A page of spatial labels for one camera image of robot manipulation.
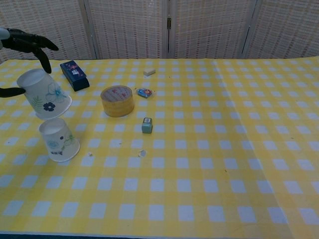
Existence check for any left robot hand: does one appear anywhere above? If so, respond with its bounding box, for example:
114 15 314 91
0 27 60 98

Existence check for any white cup dark blue flower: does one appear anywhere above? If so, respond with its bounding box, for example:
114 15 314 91
16 68 73 120

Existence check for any white cup teal flower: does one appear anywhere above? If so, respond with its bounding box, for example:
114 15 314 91
38 118 81 163

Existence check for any woven folding screen panel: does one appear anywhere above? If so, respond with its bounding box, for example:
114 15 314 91
240 0 319 59
83 0 170 60
0 0 98 63
167 0 260 59

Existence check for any dark blue printed box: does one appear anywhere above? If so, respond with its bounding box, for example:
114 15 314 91
59 59 90 92

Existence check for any yellow tape roll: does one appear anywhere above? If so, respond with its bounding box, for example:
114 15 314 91
100 85 135 118

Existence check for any blue red candy wrapper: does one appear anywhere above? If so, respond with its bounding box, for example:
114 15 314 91
135 87 154 99

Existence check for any small green stamp block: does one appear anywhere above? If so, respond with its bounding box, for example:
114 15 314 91
141 117 154 134

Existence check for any yellow white checked tablecloth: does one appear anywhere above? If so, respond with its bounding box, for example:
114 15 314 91
215 57 319 239
0 58 296 239

